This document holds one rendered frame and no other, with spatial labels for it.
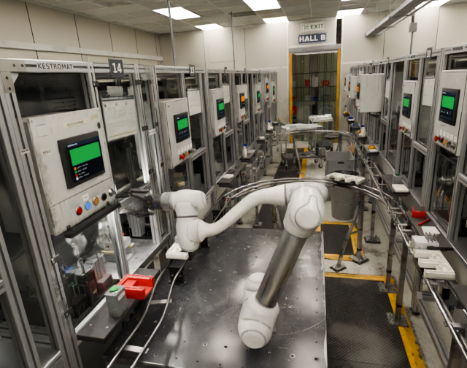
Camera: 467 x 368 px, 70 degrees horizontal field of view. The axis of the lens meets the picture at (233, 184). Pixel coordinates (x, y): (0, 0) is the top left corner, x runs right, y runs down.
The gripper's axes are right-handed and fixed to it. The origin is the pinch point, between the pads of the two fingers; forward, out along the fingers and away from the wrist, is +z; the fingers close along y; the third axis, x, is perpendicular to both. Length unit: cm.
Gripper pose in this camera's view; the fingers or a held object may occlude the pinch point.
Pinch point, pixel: (123, 204)
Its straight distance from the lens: 174.3
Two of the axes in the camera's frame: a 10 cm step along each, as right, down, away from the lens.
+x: -1.1, 3.9, -9.1
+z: -9.9, 0.6, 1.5
